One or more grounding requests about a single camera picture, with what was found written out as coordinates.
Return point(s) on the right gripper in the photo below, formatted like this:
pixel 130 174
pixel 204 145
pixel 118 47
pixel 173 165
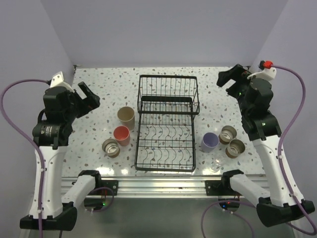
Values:
pixel 237 72

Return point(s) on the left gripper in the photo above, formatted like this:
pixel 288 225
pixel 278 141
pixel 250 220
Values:
pixel 91 102

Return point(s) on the beige plastic cup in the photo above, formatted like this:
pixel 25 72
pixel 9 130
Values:
pixel 126 116

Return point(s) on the red pink plastic cup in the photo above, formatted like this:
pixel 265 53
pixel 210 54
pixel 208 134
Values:
pixel 122 135

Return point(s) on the steel cup cork base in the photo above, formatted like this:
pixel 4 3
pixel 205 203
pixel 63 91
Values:
pixel 111 148

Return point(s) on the purple plastic cup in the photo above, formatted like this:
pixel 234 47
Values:
pixel 209 142

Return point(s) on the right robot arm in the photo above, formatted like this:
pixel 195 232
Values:
pixel 283 202

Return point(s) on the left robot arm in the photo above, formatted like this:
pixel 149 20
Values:
pixel 50 211

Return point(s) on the far right steel cup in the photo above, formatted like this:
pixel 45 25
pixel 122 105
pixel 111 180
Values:
pixel 227 134

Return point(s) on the steel cup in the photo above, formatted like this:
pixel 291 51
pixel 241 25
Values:
pixel 235 148
pixel 227 134

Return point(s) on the near right steel cup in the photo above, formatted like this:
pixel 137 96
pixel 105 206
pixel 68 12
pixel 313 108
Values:
pixel 235 148

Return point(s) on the clear glass cup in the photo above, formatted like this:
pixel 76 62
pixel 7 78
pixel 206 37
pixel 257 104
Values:
pixel 218 161

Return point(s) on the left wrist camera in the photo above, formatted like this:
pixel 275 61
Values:
pixel 58 81

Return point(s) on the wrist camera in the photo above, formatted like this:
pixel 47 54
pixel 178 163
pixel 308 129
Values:
pixel 58 81
pixel 268 72

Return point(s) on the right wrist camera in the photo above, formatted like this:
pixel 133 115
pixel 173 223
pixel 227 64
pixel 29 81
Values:
pixel 268 72

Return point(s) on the black wire dish rack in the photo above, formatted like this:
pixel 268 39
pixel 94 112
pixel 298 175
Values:
pixel 167 106

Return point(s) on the aluminium mounting rail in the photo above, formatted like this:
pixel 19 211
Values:
pixel 166 187

